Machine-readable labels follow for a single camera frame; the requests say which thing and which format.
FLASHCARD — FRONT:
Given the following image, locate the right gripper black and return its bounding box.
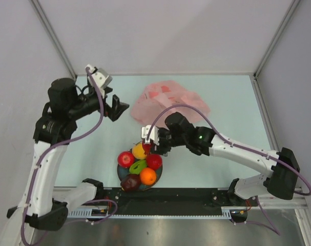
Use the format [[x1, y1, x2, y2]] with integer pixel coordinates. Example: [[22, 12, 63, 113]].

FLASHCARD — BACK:
[[150, 128, 186, 156]]

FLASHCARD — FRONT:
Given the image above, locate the red fake pomegranate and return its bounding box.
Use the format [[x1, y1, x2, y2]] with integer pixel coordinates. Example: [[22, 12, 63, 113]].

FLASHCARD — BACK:
[[146, 154, 162, 171]]

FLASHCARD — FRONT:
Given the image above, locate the orange fake fruit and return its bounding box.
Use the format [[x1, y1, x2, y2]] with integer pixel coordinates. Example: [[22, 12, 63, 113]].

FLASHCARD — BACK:
[[132, 142, 147, 160]]

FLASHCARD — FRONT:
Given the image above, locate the pink plastic bag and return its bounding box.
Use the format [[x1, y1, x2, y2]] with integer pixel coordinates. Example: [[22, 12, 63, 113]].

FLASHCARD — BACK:
[[131, 80, 211, 126]]

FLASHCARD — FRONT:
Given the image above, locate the green fake star fruit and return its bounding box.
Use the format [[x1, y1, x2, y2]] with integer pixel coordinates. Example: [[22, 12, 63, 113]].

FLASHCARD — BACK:
[[129, 160, 147, 175]]

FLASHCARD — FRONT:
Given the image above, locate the orange fake tangerine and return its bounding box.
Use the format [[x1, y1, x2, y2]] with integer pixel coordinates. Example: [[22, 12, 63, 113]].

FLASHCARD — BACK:
[[139, 168, 157, 186]]

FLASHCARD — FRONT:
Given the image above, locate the red fake apple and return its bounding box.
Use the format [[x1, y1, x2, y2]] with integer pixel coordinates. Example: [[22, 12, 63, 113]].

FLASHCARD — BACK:
[[117, 151, 135, 168]]

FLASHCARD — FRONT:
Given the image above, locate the dark blue ceramic plate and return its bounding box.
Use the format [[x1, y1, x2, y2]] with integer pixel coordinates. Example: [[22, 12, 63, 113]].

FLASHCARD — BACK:
[[116, 148, 163, 191]]

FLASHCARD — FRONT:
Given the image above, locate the dark red fake plum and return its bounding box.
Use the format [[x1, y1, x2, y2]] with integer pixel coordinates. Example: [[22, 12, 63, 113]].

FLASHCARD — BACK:
[[120, 174, 141, 192]]

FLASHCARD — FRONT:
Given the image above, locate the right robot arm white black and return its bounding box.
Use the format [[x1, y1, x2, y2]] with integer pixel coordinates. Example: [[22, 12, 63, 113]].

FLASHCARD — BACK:
[[144, 112, 300, 206]]

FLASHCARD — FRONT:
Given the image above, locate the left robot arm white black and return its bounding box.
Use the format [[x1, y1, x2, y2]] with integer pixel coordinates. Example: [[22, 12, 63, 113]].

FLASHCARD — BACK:
[[7, 75, 129, 231]]

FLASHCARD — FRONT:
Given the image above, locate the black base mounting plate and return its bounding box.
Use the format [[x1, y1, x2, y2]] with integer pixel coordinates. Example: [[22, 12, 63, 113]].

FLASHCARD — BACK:
[[105, 188, 257, 215]]

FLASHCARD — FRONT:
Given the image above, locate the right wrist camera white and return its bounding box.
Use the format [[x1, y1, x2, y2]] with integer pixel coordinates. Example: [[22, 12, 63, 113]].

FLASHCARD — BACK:
[[141, 125, 159, 146]]

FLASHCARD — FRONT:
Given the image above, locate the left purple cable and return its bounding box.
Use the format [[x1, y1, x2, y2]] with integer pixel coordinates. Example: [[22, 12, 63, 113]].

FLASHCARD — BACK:
[[20, 66, 119, 245]]

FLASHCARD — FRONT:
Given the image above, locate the purple cable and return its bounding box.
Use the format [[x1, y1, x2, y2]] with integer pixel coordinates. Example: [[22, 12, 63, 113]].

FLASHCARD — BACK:
[[20, 66, 119, 245], [144, 104, 311, 235]]

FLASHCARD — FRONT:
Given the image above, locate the white slotted cable duct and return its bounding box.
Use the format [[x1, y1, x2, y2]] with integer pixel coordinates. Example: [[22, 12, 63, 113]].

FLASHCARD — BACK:
[[68, 207, 232, 219]]

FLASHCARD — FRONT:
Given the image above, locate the left aluminium frame post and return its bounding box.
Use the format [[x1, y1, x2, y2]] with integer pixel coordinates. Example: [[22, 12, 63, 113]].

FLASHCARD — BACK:
[[29, 0, 77, 78]]

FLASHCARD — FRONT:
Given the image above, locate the aluminium frame post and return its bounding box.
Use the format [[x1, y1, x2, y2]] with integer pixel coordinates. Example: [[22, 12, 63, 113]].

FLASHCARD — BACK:
[[253, 0, 301, 77], [29, 0, 77, 78]]

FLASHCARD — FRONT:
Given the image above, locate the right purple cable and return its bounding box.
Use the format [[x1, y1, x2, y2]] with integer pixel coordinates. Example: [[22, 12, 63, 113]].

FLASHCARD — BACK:
[[144, 104, 311, 235]]

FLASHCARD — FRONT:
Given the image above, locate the aluminium front rail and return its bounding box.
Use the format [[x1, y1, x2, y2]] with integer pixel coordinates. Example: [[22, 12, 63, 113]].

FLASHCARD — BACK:
[[53, 187, 308, 210]]

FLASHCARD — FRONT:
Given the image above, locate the right aluminium frame post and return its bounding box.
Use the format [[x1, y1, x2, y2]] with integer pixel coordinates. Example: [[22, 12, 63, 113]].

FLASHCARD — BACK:
[[253, 0, 301, 77]]

